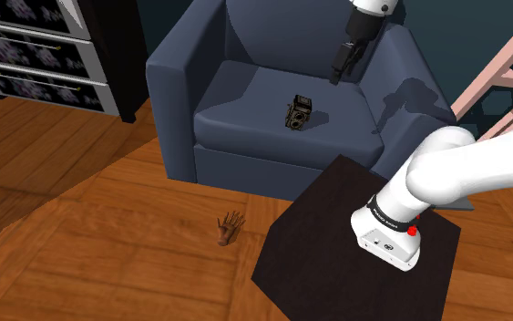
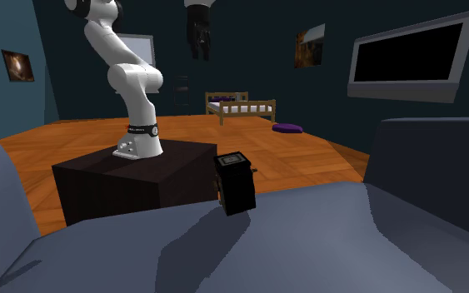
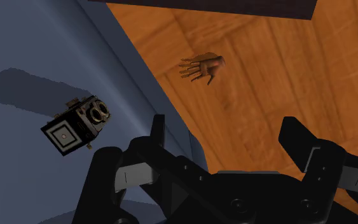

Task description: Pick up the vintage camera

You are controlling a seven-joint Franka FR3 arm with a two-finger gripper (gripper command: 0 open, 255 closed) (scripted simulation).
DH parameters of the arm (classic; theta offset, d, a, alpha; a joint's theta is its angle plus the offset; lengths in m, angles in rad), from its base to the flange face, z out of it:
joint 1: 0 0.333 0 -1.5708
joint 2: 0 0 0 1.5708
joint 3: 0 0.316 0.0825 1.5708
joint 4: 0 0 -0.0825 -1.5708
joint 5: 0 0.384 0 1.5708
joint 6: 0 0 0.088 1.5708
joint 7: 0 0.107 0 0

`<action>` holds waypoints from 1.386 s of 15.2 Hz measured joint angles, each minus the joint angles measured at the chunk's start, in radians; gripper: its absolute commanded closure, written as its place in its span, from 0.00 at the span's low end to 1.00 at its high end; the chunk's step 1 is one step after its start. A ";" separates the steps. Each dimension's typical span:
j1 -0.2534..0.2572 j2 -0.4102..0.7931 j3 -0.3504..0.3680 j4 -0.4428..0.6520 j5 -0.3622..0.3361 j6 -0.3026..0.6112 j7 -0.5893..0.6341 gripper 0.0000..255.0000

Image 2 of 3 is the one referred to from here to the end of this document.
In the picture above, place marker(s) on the black box-shaped appliance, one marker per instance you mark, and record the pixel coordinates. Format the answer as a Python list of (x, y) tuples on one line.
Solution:
[(236, 186)]

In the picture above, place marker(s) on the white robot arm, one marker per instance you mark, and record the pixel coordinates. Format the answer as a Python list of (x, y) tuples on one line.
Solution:
[(134, 83)]

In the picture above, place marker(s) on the grey-framed dark window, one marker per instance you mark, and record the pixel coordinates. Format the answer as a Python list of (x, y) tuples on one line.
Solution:
[(410, 57)]

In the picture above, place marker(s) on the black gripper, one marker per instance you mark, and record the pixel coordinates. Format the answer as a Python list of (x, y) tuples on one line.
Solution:
[(198, 28)]

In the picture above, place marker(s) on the wooden bed with white mattress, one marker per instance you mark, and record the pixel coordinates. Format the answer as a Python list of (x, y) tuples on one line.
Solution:
[(240, 106)]

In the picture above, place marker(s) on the purple floor cushion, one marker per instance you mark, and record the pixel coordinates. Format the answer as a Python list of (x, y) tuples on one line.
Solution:
[(287, 128)]

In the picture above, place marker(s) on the dark brown wall picture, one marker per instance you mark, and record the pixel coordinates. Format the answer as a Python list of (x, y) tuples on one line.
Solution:
[(17, 65)]

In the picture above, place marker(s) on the brown landscape wall picture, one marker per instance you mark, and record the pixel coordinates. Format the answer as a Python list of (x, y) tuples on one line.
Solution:
[(309, 46)]

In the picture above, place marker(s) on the grey-blue sofa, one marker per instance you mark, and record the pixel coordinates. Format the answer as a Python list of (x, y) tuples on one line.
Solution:
[(299, 243)]

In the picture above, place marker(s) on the dark brown robot stand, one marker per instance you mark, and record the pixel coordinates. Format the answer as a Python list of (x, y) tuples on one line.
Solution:
[(136, 182)]

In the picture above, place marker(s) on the grey-framed white panel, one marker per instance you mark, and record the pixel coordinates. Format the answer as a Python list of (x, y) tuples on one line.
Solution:
[(142, 46)]

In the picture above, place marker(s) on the dark ladder shelf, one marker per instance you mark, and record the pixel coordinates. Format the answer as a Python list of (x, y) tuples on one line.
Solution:
[(181, 90)]

